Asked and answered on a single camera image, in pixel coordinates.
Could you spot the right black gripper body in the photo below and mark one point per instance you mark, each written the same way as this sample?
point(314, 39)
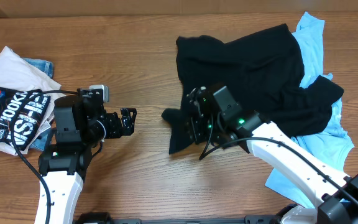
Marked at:
point(201, 127)

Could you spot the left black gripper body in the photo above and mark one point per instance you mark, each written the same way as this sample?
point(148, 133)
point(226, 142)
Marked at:
point(110, 124)

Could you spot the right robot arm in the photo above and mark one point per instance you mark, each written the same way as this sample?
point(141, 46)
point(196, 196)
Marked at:
point(333, 193)

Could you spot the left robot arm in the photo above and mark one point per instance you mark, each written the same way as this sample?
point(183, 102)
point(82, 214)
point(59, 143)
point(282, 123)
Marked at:
point(82, 123)

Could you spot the folded white garment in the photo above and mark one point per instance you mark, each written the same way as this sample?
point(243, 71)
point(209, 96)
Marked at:
point(17, 74)

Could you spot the black printed folded t-shirt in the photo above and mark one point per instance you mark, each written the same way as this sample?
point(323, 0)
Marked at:
point(29, 118)

